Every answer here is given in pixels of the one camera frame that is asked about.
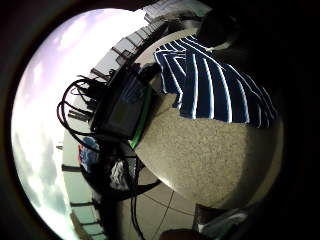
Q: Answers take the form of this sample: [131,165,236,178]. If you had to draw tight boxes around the blue white striped cloth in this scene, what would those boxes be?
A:
[153,34,279,130]

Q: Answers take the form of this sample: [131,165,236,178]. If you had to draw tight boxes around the black electronic box green edge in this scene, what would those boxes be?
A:
[89,63,155,150]

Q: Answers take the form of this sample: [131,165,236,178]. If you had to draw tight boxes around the white crumpled cloth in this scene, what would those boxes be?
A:
[109,160,129,191]

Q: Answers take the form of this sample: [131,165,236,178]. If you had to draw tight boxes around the blue bag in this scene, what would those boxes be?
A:
[77,136,102,174]

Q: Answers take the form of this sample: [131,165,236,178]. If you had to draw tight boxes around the black mesh basket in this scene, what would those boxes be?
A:
[79,153,162,202]

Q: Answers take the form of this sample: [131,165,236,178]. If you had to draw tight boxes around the black cable bundle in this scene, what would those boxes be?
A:
[56,75,113,153]

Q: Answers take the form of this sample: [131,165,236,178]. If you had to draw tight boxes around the black hanging cable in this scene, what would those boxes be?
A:
[129,195,146,240]

